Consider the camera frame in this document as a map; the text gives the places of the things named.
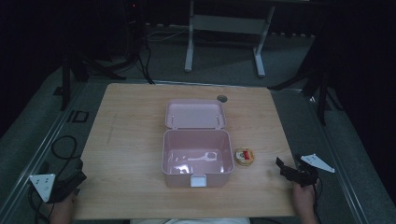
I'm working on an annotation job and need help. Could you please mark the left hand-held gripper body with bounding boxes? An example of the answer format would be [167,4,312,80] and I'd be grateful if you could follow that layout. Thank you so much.
[28,161,82,204]

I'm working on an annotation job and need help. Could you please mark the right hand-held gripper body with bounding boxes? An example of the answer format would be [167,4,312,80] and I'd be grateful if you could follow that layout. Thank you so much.
[279,153,336,188]

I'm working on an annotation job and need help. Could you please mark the pink plastic storage box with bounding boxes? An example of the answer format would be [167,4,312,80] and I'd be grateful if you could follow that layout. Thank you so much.
[161,98,235,189]

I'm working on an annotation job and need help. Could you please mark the person's right hand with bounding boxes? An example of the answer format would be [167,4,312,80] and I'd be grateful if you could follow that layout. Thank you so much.
[291,182,318,224]

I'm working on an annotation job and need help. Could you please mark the person's left hand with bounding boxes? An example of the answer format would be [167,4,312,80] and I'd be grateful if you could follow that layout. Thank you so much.
[46,190,78,224]

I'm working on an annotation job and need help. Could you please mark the black metal stand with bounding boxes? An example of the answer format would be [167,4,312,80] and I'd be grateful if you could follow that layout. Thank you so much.
[267,55,345,127]
[53,52,127,112]

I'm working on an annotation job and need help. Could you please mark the black looped cable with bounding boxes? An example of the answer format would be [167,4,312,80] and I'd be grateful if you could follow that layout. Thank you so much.
[50,134,79,175]

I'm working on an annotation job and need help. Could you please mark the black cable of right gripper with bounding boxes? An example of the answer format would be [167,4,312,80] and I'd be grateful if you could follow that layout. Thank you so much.
[312,177,324,224]

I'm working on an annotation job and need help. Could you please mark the black floor bracket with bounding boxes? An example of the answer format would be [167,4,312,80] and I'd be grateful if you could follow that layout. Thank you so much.
[65,110,90,124]

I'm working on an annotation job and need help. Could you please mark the black hanging cables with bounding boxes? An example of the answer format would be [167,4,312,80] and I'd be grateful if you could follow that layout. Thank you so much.
[122,0,156,86]

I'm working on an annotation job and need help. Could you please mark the white metal desk frame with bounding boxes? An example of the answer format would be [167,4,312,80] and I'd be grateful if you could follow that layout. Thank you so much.
[184,0,276,78]

